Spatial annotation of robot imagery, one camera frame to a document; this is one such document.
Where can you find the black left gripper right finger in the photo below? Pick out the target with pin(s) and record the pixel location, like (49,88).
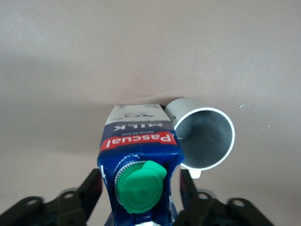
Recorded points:
(207,209)

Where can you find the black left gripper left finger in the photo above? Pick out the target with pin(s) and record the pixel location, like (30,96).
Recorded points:
(70,202)

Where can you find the cream ribbed mug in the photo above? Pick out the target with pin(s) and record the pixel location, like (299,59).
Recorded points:
(207,139)

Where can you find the blue Pascual milk carton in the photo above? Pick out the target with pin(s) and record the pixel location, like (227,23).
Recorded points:
(138,141)

